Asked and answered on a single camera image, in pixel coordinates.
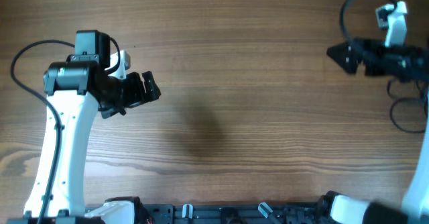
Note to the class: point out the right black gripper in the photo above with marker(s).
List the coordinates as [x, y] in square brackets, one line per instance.
[365, 58]

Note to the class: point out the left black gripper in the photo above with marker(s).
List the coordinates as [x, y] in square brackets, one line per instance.
[137, 94]

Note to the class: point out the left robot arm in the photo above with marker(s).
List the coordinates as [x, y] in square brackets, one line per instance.
[91, 81]

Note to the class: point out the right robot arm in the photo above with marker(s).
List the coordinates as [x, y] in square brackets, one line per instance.
[405, 63]

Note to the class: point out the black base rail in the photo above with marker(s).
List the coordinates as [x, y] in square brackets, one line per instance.
[231, 214]

